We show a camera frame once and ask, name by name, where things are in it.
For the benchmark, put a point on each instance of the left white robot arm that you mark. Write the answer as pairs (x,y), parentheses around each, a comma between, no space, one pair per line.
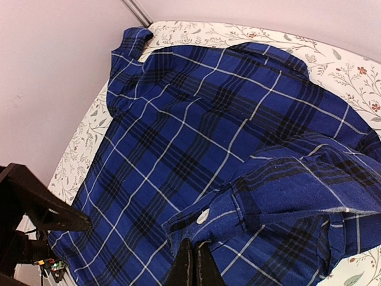
(23,194)

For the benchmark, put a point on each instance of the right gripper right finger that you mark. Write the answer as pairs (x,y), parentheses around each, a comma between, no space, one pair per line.
(205,270)

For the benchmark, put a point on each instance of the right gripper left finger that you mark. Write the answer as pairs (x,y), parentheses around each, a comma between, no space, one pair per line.
(181,272)

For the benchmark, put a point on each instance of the blue plaid long sleeve shirt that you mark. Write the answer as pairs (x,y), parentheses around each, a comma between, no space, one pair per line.
(233,146)

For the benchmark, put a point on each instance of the left aluminium post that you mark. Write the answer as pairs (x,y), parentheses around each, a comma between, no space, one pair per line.
(139,13)

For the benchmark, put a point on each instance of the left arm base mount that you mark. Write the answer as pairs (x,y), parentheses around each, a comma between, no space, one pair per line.
(50,267)

